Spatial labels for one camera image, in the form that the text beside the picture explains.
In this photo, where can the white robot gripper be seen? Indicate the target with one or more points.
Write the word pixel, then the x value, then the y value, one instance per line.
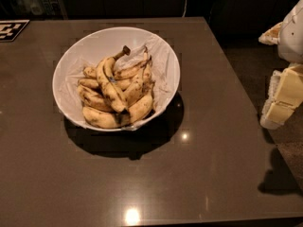
pixel 292 37

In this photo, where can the spotted yellow banana with stem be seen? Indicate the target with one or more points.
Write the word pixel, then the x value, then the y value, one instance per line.
pixel 107 82

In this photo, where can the right spotted banana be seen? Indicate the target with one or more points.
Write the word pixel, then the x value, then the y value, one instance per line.
pixel 140 82

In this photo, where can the bottom front yellow banana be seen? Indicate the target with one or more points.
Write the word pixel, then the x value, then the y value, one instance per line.
pixel 104 120

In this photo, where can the upper left small banana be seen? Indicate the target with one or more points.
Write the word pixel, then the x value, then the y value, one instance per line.
pixel 90 72

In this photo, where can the left spotted banana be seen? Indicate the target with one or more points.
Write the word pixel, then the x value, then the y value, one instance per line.
pixel 93 99

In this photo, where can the white bowl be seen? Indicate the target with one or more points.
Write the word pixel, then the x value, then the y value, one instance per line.
pixel 122 35

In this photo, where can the black white fiducial marker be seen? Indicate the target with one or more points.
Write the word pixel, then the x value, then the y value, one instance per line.
pixel 10 29

